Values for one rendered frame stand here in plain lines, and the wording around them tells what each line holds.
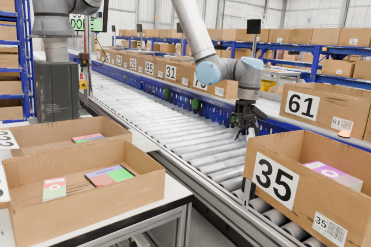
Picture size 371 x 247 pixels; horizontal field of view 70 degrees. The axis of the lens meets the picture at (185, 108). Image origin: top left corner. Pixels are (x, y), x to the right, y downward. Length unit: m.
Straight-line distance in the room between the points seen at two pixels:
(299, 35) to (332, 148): 5.81
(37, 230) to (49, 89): 0.83
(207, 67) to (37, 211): 0.67
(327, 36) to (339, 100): 5.22
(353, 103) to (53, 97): 1.33
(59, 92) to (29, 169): 0.57
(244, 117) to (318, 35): 5.55
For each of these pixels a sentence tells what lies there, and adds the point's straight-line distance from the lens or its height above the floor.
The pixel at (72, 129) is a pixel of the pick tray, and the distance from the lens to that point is 1.28.
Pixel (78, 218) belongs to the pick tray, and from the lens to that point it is 0.74.
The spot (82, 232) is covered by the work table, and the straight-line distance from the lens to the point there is 0.75.
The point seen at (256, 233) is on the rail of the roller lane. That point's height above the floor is 0.71.
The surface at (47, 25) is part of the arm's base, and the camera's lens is 1.41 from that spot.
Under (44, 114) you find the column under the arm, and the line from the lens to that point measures 1.44.
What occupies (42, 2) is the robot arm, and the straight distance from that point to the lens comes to 1.43.
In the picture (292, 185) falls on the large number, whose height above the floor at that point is 0.85.
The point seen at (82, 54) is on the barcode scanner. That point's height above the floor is 1.08.
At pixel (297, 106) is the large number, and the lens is 1.37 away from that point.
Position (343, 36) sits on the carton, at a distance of 6.32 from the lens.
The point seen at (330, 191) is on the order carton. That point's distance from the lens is 0.75.
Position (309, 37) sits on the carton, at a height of 1.54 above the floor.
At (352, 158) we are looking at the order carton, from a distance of 1.04.
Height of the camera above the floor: 1.21
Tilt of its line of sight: 14 degrees down
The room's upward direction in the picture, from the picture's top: 4 degrees clockwise
